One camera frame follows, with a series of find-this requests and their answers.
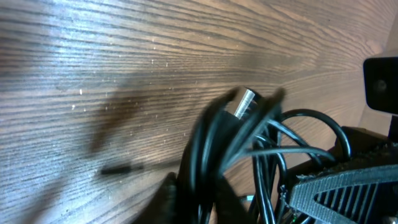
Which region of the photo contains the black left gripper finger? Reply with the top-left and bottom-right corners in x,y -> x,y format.
133,172 -> 255,224

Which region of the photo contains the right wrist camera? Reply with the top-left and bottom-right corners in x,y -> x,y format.
363,50 -> 397,114

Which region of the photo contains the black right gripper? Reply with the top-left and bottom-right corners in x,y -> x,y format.
286,126 -> 397,223

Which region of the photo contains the black USB cable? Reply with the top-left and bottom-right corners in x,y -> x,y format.
101,86 -> 352,224

